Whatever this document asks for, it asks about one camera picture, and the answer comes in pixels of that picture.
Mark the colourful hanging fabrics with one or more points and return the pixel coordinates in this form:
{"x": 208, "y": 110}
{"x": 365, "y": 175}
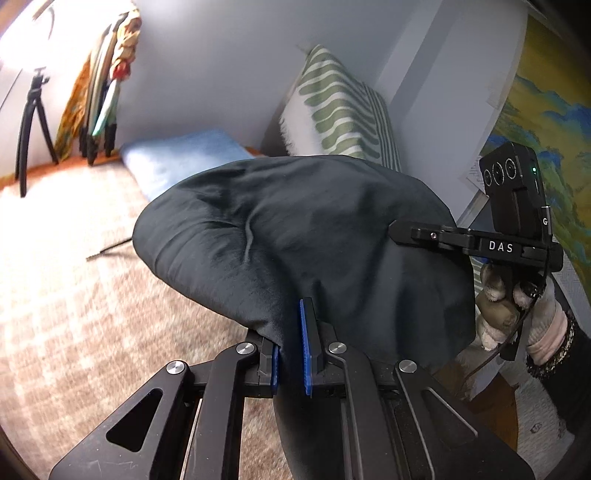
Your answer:
{"x": 90, "y": 116}

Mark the black pants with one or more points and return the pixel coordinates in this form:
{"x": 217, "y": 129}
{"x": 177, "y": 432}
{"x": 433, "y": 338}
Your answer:
{"x": 250, "y": 239}

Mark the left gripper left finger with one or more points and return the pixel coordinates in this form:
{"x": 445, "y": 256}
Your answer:
{"x": 185, "y": 422}

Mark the ring light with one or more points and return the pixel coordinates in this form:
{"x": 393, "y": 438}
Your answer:
{"x": 56, "y": 37}

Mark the green striped pillow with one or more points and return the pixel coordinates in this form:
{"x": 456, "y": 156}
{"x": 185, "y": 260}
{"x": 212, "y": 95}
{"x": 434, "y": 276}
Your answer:
{"x": 330, "y": 112}

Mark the black tripod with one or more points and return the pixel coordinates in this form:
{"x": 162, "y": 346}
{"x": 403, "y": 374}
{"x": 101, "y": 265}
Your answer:
{"x": 33, "y": 106}

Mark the right gloved hand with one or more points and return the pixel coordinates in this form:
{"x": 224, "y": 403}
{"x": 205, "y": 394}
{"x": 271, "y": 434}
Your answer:
{"x": 500, "y": 306}

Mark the landscape painting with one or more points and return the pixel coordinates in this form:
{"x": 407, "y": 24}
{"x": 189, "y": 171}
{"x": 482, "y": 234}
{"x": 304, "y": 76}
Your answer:
{"x": 548, "y": 110}

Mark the plaid bed mattress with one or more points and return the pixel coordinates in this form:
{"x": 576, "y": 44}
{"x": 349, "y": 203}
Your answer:
{"x": 84, "y": 323}

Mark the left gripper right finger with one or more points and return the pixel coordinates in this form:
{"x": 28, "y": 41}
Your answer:
{"x": 397, "y": 421}

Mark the black camera box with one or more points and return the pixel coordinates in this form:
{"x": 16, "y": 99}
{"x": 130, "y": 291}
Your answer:
{"x": 513, "y": 183}

